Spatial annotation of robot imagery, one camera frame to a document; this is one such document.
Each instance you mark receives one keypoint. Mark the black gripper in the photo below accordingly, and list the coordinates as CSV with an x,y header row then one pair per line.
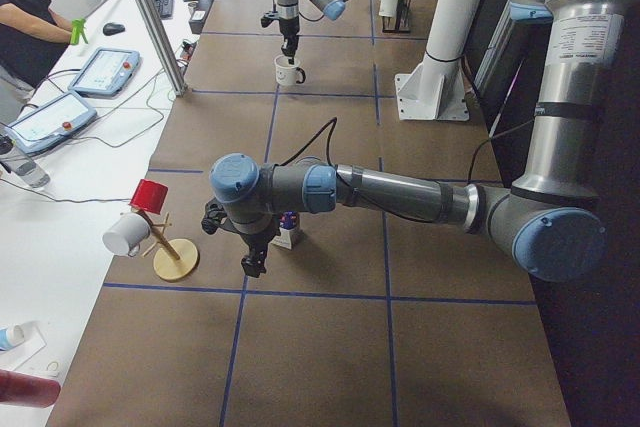
x,y
256,237
288,28

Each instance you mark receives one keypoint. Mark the white mug black handle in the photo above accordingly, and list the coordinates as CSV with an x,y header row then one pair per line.
x,y
288,71

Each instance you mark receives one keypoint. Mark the blue white milk carton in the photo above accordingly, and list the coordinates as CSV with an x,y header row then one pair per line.
x,y
289,230

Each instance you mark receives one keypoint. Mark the red cup on tree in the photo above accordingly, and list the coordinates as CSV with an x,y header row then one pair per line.
x,y
149,196

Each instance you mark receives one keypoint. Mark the white cup on tree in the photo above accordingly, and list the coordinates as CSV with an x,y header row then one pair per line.
x,y
125,236

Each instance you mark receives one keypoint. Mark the wooden mug tree stand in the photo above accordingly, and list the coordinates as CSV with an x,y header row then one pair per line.
x,y
173,259

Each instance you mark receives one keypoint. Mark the white ribbed HOME mug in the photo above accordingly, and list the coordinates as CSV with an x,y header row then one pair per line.
x,y
388,8

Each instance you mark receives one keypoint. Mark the black computer mouse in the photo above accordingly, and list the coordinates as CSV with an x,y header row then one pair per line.
x,y
111,28

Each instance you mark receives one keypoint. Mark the far teach pendant tablet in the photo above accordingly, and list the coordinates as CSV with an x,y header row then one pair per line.
x,y
106,73

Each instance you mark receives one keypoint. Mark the teach pendant tablet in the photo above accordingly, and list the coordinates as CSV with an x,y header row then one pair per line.
x,y
106,73
51,124

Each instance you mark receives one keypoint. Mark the green plastic object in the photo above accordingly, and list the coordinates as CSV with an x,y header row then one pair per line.
x,y
78,31

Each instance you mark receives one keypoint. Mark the near teach pendant tablet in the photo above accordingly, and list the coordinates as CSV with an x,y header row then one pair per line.
x,y
51,124

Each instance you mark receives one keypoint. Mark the blue white tube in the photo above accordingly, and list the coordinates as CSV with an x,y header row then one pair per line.
x,y
11,337

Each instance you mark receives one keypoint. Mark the clear water bottle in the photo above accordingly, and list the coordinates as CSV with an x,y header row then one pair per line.
x,y
17,162

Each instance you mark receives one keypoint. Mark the person in black shirt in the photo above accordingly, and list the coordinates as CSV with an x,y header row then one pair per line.
x,y
33,38

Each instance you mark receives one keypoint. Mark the red bottle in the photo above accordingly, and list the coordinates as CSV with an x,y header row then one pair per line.
x,y
25,390

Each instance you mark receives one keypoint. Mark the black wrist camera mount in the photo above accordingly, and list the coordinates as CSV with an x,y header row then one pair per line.
x,y
214,218

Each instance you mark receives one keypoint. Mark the black wire dish rack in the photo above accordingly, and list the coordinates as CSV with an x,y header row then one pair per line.
x,y
402,22

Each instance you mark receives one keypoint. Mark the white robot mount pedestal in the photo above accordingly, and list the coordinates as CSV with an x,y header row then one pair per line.
x,y
434,90

